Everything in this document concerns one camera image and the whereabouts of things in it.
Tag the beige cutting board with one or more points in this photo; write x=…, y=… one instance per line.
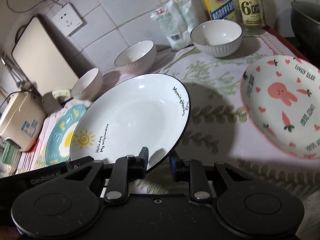
x=41, y=61

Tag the white wall socket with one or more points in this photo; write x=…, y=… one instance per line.
x=67, y=20

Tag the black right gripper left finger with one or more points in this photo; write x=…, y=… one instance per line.
x=125, y=170

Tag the hanging metal utensils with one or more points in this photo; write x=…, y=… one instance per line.
x=22, y=82

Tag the small white ribbed bowl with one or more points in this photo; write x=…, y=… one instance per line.
x=89, y=85

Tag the pink rabbit print plate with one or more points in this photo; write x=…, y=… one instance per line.
x=281, y=96

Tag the cleaver with cream handle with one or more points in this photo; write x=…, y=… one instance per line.
x=53, y=101

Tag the large white ribbed bowl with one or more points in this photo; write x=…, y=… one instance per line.
x=217, y=38

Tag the white sun print plate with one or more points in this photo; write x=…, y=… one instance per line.
x=150, y=110

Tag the floral pink table cloth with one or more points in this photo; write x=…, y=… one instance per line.
x=219, y=128

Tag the black wok with lid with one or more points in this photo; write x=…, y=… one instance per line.
x=305, y=22

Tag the clear white vinegar bottle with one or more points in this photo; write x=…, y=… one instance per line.
x=250, y=17

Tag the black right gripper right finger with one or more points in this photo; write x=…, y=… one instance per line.
x=192, y=172

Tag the white salt bag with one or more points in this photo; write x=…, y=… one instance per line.
x=172, y=24

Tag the blue fried egg plate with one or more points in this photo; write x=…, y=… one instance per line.
x=59, y=142

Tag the white rice cooker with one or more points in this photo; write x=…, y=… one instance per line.
x=22, y=120

